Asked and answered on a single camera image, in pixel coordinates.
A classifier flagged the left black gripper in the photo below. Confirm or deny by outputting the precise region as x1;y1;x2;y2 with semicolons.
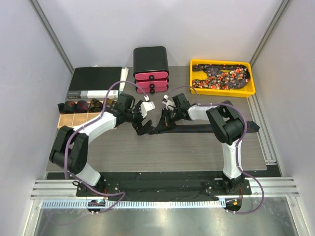
125;101;152;135

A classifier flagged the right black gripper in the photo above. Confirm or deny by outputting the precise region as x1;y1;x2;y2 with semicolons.
157;108;182;131

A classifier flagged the blue brown striped tie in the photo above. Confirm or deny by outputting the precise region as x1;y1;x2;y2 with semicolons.
148;121;260;135

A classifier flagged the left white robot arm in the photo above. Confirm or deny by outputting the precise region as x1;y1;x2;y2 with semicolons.
49;93;155;196

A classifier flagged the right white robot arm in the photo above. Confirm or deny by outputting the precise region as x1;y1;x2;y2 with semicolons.
153;93;247;194

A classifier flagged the rolled brown patterned tie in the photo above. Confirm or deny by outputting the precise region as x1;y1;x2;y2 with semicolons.
88;98;103;113

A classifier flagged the black pink drawer box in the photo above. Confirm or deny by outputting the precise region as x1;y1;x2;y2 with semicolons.
133;46;169;94

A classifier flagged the rolled navy striped tie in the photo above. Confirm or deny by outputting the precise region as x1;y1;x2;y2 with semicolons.
76;100;89;114

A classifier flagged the wooden compartment organizer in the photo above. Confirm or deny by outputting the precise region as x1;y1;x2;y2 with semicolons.
57;112;100;129

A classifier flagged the black flat box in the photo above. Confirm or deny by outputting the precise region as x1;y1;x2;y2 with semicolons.
67;66;122;99

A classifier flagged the rolled red dark tie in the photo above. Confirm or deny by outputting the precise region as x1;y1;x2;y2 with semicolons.
57;101;77;115

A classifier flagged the colourful floral tie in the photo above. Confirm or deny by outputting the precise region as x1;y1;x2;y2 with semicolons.
192;64;251;90

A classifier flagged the yellow plastic tray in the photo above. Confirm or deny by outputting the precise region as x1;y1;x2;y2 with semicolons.
189;59;256;98

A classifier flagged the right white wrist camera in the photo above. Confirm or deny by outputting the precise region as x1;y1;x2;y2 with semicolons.
162;95;175;111

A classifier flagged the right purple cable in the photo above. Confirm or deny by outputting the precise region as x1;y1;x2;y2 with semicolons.
167;85;266;216

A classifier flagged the purple cable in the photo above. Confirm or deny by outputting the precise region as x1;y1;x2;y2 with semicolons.
167;85;266;216
63;80;150;195

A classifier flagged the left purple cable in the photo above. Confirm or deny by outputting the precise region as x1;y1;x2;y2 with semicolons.
63;80;150;195

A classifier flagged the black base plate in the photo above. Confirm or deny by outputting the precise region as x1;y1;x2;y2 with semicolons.
76;171;252;202

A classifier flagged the white slotted cable duct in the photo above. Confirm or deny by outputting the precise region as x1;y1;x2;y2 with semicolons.
41;199;226;209

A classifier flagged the aluminium frame rail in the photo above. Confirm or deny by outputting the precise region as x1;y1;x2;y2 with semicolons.
31;179;82;199

